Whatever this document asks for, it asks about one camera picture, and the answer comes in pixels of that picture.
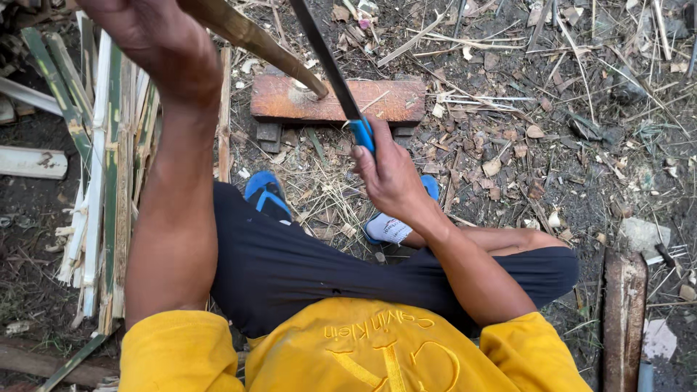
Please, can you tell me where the person's right hand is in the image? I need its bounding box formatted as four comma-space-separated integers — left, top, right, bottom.
350, 117, 454, 241

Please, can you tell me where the person's left hand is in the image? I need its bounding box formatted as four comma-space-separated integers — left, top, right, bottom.
76, 0, 224, 111

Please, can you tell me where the brown bamboo stick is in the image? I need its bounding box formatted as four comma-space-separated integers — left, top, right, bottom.
177, 0, 331, 100

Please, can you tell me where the blue-handled long knife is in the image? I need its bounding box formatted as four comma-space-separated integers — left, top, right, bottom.
289, 0, 378, 159

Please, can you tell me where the blue flip-flop sandal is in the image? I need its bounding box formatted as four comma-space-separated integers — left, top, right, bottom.
243, 170, 294, 224
362, 174, 441, 246

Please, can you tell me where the small dark support block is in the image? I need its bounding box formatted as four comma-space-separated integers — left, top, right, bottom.
255, 122, 284, 154
392, 125, 418, 149

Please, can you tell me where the reddish wooden chopping block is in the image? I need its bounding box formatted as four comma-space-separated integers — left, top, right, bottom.
250, 73, 427, 127

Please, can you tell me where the litter of bamboo shavings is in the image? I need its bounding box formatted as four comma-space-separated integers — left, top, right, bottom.
229, 0, 697, 306

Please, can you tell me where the person's right leg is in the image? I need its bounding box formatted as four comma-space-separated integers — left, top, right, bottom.
402, 227, 570, 258

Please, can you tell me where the pale bamboo slat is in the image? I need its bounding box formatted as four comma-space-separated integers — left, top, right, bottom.
0, 76, 64, 118

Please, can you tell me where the pile of split bamboo strips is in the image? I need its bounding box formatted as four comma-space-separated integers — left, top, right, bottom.
21, 11, 233, 336

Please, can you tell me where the white bamboo half piece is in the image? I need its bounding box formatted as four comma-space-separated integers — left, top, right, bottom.
0, 145, 69, 181

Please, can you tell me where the yellow shirt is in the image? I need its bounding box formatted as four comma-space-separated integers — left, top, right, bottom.
118, 297, 594, 392

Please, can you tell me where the grey flat stone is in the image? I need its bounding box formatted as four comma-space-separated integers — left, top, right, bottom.
617, 217, 672, 255

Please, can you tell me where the rusty brown plank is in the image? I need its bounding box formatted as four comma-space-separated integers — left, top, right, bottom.
601, 249, 649, 392

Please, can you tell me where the loose green bamboo strip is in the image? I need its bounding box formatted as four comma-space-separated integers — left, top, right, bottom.
35, 332, 111, 392

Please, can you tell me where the weathered wooden board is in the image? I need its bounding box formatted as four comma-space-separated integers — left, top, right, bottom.
0, 339, 118, 388

